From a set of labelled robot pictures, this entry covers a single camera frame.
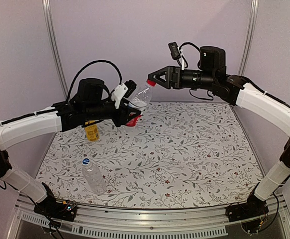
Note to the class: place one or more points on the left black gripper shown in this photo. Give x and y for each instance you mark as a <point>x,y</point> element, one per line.
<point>123,118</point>

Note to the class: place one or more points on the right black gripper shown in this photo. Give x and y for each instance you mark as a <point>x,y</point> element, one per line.
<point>173,74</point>

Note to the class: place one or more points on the clear bottle red label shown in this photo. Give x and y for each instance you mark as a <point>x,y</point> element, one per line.
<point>141,100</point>

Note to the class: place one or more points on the yellow juice bottle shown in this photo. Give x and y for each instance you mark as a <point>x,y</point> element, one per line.
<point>91,130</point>

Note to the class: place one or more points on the red bottle cap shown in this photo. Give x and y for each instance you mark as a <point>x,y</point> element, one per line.
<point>151,83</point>

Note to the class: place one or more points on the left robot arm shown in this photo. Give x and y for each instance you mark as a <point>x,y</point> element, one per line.
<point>84,109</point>

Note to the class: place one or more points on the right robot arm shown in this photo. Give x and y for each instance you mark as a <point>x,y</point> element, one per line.
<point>237,91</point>

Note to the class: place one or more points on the clear bottle blue cap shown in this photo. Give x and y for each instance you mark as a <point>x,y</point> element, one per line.
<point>93,177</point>

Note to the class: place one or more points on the floral table mat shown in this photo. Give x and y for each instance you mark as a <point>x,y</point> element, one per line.
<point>179,155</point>

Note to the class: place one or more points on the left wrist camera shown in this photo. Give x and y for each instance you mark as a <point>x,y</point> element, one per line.
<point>123,90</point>

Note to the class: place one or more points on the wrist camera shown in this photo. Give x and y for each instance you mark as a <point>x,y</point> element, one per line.
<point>177,55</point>
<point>123,90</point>

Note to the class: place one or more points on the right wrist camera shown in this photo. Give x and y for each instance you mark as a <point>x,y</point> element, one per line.
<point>177,55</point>

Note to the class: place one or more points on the front aluminium rail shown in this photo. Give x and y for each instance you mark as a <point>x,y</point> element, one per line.
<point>100,222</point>

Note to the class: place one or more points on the right aluminium frame post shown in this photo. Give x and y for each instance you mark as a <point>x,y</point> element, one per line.
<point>249,36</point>

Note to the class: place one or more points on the aluminium frame post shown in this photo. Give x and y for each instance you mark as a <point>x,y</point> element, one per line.
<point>249,36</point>
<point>54,47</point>

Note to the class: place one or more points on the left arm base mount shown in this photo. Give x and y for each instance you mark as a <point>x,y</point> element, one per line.
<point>50,207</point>

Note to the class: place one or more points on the left aluminium frame post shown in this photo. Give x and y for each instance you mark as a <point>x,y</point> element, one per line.
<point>54,47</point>

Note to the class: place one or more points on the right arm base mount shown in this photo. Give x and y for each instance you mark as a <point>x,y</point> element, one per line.
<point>253,207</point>

